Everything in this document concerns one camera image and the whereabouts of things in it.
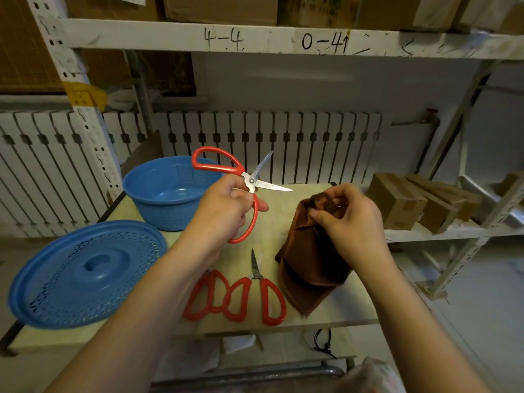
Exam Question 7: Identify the person's left hand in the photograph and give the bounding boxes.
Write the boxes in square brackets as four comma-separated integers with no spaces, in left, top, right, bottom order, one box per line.
[180,174,269,263]

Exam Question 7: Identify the person's right hand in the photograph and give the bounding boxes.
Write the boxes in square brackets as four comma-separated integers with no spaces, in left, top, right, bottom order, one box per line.
[308,183,394,275]

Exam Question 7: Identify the red handled scissors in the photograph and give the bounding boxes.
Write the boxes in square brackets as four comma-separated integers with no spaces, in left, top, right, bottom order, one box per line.
[192,147,293,245]
[223,249,287,327]
[183,269,231,322]

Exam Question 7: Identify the brown cloth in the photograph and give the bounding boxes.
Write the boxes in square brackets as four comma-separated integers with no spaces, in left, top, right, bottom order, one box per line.
[275,192,353,318]

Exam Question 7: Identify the person's left forearm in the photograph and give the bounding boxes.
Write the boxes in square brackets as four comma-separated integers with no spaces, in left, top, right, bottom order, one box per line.
[44,238,222,393]

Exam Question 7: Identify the person's right forearm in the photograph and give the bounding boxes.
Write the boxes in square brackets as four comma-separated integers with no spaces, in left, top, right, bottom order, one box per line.
[353,254,492,393]

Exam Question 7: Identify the blue plastic basket bowl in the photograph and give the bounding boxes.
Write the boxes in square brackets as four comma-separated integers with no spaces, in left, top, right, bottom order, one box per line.
[122,156,224,232]

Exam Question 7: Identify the small cardboard box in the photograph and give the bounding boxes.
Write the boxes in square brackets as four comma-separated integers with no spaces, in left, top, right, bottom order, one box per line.
[404,174,460,235]
[366,172,429,231]
[496,171,524,198]
[428,179,484,222]

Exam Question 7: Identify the white slatted radiator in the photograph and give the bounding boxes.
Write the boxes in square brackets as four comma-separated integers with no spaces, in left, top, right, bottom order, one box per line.
[0,109,149,239]
[153,111,384,186]

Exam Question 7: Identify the white paper scrap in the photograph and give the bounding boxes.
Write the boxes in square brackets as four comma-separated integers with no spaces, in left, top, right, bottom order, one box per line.
[221,334,257,355]

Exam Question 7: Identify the white metal shelving rack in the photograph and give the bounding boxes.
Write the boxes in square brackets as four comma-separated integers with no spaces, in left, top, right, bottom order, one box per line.
[24,0,524,302]

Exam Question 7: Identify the person's patterned clothing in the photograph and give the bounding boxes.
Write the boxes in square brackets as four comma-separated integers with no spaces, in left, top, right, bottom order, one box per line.
[335,356,407,393]

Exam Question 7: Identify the grey metal bar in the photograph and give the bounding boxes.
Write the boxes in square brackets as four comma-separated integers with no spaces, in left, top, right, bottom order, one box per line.
[149,361,347,393]

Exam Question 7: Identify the blue perforated plastic lid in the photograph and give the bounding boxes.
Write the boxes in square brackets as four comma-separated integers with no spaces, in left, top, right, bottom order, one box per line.
[8,219,168,330]

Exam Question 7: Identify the yellow tape strip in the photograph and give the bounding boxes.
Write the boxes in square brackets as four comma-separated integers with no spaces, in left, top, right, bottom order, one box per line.
[62,81,109,112]

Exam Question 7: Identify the large cardboard box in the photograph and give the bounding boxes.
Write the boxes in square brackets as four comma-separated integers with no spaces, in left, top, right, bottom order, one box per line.
[356,0,464,33]
[163,0,280,26]
[278,0,362,30]
[62,0,161,22]

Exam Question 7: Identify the brown board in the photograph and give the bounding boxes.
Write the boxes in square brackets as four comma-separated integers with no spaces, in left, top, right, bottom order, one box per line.
[0,0,64,94]

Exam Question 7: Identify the black cable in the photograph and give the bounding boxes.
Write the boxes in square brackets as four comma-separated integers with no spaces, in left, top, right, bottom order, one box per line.
[313,327,338,359]

